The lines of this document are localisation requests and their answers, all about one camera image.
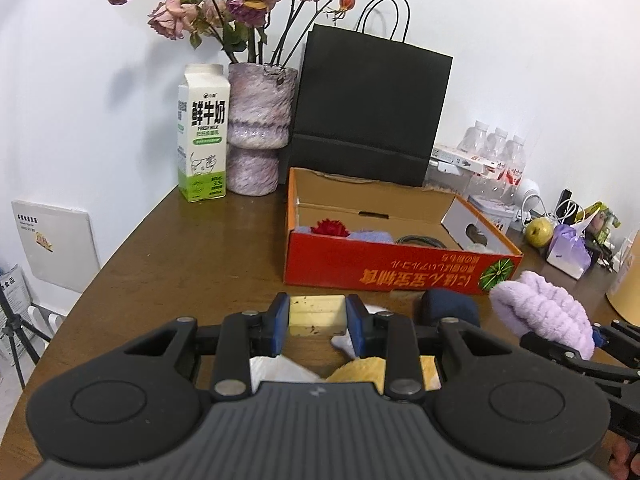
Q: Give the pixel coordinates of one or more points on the left water bottle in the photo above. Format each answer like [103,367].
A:
[474,139]

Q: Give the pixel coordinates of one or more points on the black tripod stand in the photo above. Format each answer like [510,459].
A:
[14,328]

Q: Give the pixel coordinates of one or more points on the small white desk fan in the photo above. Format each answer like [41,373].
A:
[528,202]

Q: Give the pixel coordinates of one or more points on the red fabric rose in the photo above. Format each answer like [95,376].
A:
[328,227]

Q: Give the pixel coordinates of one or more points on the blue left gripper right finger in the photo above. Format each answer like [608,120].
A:
[359,325]

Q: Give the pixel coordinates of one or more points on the clear plastic food container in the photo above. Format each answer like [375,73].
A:
[448,177]

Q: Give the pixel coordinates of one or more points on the flat white pink box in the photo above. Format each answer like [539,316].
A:
[464,160]

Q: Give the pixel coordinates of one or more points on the orange cardboard box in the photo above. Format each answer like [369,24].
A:
[441,240]

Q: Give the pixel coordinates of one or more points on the white green milk carton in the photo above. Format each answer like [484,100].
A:
[202,127]

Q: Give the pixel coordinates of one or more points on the yellow white plush toy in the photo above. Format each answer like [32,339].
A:
[373,370]

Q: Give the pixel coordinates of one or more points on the pale yellow sponge block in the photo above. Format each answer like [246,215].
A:
[317,315]

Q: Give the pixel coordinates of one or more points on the lavender fluffy towel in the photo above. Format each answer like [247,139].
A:
[531,304]

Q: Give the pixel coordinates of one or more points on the water bottle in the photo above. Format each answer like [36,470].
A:
[494,144]
[514,161]
[474,139]

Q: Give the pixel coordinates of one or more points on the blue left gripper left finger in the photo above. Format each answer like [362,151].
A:
[276,324]

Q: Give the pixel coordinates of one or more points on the purple speckled vase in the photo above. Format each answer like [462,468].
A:
[261,103]

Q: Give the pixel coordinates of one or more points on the right water bottle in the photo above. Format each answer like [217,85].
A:
[514,161]

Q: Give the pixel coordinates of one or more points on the navy blue soft pouch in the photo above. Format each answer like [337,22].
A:
[438,303]

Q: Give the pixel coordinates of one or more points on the yellow green apple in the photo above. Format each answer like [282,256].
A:
[539,232]

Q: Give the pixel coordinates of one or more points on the middle water bottle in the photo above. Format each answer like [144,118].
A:
[494,144]

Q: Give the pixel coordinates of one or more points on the person's right hand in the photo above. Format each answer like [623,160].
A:
[618,466]

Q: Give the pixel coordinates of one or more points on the dried rose bouquet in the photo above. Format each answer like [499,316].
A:
[239,26]

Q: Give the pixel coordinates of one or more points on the lavender folded cloth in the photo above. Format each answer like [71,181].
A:
[371,236]

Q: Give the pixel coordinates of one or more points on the lavender gift bag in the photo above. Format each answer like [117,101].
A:
[567,251]

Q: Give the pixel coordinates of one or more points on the black paper shopping bag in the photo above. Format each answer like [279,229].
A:
[367,107]

